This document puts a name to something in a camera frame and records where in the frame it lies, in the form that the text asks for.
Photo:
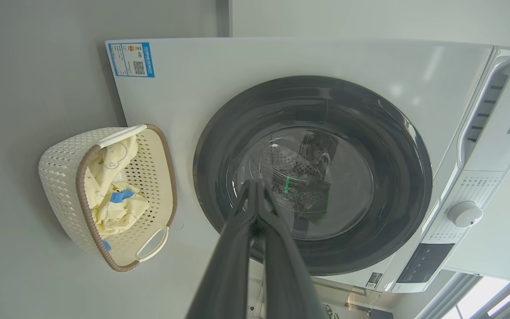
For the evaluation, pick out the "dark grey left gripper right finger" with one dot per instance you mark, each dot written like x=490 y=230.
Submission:
x=286 y=274

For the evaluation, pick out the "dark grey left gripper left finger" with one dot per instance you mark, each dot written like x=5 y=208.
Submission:
x=230 y=266

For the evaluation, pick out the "pale yellow garment blue trim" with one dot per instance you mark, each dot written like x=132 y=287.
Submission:
x=122 y=215
x=113 y=161

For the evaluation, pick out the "dark round glass washer door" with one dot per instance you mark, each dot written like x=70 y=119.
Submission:
x=370 y=133

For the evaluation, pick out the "white front-load washing machine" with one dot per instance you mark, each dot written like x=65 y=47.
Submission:
x=308 y=57

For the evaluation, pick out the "white round control knob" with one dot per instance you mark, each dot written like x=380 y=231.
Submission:
x=464 y=214

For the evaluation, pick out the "cream perforated basket brown rim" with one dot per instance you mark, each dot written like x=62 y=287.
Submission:
x=60 y=177

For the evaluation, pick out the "blue energy label sticker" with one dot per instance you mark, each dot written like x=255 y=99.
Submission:
x=131 y=60

